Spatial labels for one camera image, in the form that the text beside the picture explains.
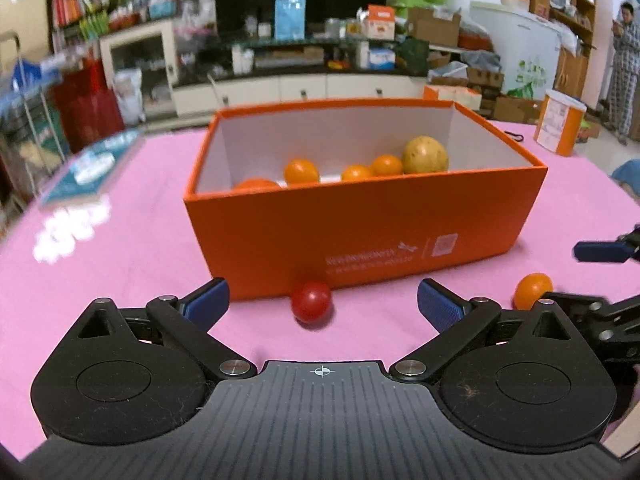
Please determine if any grey-blue cloth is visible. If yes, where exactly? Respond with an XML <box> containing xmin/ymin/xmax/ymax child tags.
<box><xmin>611</xmin><ymin>160</ymin><xmax>640</xmax><ymax>188</ymax></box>

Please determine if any teal book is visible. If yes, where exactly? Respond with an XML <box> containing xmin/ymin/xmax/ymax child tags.
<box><xmin>40</xmin><ymin>127</ymin><xmax>146</xmax><ymax>206</ymax></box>

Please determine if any pink daisy-print tablecloth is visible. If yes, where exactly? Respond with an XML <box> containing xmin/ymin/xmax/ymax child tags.
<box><xmin>0</xmin><ymin>120</ymin><xmax>640</xmax><ymax>461</ymax></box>

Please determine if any white chest freezer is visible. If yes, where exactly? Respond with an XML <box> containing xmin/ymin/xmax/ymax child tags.
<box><xmin>470</xmin><ymin>0</ymin><xmax>568</xmax><ymax>101</ymax></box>

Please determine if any white low TV cabinet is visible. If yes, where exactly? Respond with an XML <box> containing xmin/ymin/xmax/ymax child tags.
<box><xmin>172</xmin><ymin>72</ymin><xmax>431</xmax><ymax>116</ymax></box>

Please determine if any large orange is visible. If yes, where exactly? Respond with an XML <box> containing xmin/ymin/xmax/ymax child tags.
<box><xmin>232</xmin><ymin>178</ymin><xmax>282</xmax><ymax>192</ymax></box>

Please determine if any light blue paper bag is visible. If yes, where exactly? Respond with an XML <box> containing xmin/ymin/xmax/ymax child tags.
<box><xmin>274</xmin><ymin>0</ymin><xmax>307</xmax><ymax>42</ymax></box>

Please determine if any white pouch bag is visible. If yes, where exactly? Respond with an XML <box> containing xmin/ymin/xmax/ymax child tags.
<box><xmin>114</xmin><ymin>67</ymin><xmax>146</xmax><ymax>126</ymax></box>

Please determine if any small orange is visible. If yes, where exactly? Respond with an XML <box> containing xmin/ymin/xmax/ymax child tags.
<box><xmin>283</xmin><ymin>158</ymin><xmax>321</xmax><ymax>187</ymax></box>
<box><xmin>512</xmin><ymin>272</ymin><xmax>554</xmax><ymax>311</ymax></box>
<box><xmin>370</xmin><ymin>154</ymin><xmax>405</xmax><ymax>177</ymax></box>
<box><xmin>341</xmin><ymin>164</ymin><xmax>376</xmax><ymax>182</ymax></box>

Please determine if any orange and white canister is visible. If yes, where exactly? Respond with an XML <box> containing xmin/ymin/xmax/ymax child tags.
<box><xmin>533</xmin><ymin>89</ymin><xmax>587</xmax><ymax>157</ymax></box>

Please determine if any dark green bag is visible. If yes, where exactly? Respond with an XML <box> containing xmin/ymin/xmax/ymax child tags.
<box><xmin>395</xmin><ymin>37</ymin><xmax>431</xmax><ymax>77</ymax></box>

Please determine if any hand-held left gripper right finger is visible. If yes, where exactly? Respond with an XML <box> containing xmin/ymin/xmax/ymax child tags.
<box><xmin>389</xmin><ymin>279</ymin><xmax>576</xmax><ymax>382</ymax></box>

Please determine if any blue and white tissue box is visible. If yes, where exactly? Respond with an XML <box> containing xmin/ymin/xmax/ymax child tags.
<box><xmin>367</xmin><ymin>46</ymin><xmax>397</xmax><ymax>71</ymax></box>

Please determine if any white and orange gift box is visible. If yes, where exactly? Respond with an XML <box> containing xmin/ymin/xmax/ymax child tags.
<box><xmin>424</xmin><ymin>85</ymin><xmax>483</xmax><ymax>111</ymax></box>

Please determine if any white bottle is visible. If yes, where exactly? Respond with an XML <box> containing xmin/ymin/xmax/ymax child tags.
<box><xmin>231</xmin><ymin>45</ymin><xmax>256</xmax><ymax>76</ymax></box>

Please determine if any orange and white small carton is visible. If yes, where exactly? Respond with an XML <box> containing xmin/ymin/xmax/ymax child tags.
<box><xmin>362</xmin><ymin>4</ymin><xmax>398</xmax><ymax>41</ymax></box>

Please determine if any dark red paper bag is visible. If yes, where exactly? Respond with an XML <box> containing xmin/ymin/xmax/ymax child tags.
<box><xmin>52</xmin><ymin>57</ymin><xmax>126</xmax><ymax>153</ymax></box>

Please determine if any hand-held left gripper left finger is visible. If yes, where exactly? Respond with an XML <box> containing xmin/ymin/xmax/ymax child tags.
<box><xmin>65</xmin><ymin>277</ymin><xmax>257</xmax><ymax>381</ymax></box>

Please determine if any open cardboard box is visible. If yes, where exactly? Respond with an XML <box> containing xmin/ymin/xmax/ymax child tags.
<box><xmin>407</xmin><ymin>7</ymin><xmax>462</xmax><ymax>48</ymax></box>

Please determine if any orange cardboard box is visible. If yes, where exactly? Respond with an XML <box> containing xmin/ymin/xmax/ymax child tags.
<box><xmin>183</xmin><ymin>99</ymin><xmax>548</xmax><ymax>302</ymax></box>

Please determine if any blue shopping bag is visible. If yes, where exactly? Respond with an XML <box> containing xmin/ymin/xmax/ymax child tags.
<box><xmin>10</xmin><ymin>57</ymin><xmax>66</xmax><ymax>93</ymax></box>

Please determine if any mottled yellow-green pear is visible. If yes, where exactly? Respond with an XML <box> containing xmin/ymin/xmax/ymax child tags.
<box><xmin>402</xmin><ymin>135</ymin><xmax>450</xmax><ymax>175</ymax></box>

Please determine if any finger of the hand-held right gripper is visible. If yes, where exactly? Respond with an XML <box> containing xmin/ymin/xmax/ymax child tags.
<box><xmin>574</xmin><ymin>227</ymin><xmax>640</xmax><ymax>264</ymax></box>
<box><xmin>542</xmin><ymin>292</ymin><xmax>640</xmax><ymax>365</ymax></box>

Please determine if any white wire rack cart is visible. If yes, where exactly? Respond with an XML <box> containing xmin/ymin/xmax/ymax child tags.
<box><xmin>0</xmin><ymin>90</ymin><xmax>71</xmax><ymax>211</ymax></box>

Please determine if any red cherry tomato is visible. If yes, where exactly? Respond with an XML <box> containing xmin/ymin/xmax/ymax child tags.
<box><xmin>291</xmin><ymin>280</ymin><xmax>333</xmax><ymax>324</ymax></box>

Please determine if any white glass-door cabinet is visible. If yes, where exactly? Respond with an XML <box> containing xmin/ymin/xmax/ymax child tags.
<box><xmin>100</xmin><ymin>20</ymin><xmax>178</xmax><ymax>121</ymax></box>

